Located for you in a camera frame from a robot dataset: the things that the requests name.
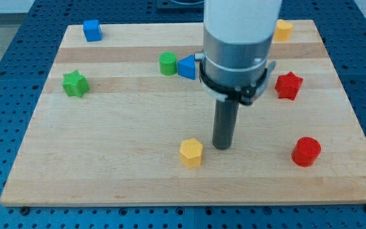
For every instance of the blue cube block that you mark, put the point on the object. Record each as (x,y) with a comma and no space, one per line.
(92,30)

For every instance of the red cylinder block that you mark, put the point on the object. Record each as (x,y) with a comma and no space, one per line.
(306,151)

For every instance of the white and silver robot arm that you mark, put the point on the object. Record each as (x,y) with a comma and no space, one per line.
(237,37)

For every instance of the green cylinder block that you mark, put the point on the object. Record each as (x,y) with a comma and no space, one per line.
(168,63)

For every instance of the wooden board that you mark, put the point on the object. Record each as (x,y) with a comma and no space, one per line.
(118,144)

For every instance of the yellow heart block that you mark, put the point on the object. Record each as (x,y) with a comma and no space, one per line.
(283,30)

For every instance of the yellow hexagon block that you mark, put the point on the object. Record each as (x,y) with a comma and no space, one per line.
(191,153)

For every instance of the green star block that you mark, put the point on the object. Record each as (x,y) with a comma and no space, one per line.
(75,84)

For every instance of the blue triangle block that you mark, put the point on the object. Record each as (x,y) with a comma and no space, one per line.
(186,67)

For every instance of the red star block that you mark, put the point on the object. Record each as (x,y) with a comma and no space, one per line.
(288,86)

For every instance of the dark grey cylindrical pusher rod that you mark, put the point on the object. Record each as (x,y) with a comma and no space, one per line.
(224,123)

